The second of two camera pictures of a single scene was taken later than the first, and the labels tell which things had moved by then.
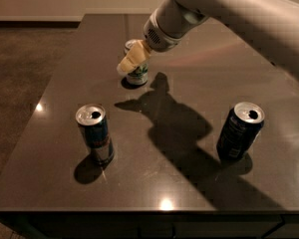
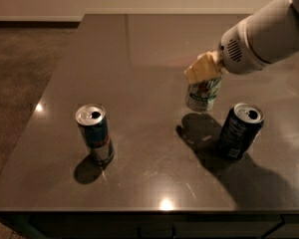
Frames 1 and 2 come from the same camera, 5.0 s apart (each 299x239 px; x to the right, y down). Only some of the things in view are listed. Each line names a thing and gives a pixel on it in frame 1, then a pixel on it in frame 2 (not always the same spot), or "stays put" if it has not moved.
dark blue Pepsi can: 240,130 stays put
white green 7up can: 140,75 to 200,96
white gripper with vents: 156,37 to 235,53
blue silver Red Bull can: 94,121 stays put
